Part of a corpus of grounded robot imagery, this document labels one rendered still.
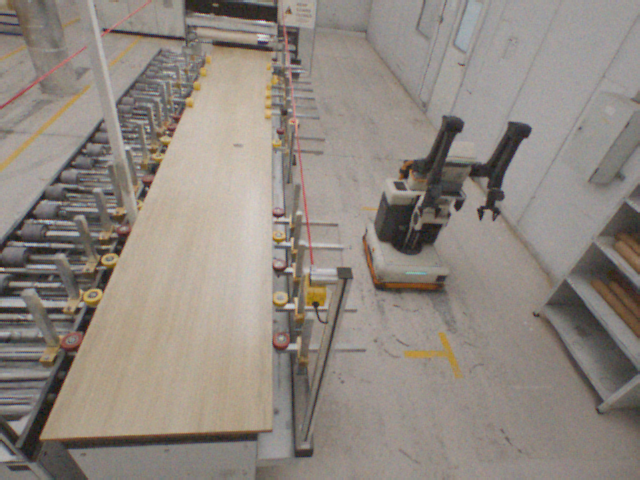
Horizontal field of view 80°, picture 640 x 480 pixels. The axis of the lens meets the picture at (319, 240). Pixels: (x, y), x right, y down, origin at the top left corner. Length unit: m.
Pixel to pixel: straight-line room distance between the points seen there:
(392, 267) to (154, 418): 2.18
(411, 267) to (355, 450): 1.49
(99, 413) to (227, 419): 0.46
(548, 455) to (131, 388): 2.50
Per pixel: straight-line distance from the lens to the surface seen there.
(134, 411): 1.70
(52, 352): 2.05
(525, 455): 3.03
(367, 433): 2.67
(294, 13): 5.85
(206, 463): 1.91
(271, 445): 1.89
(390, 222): 3.29
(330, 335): 1.16
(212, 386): 1.70
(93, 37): 2.09
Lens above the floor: 2.38
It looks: 40 degrees down
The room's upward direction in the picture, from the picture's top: 10 degrees clockwise
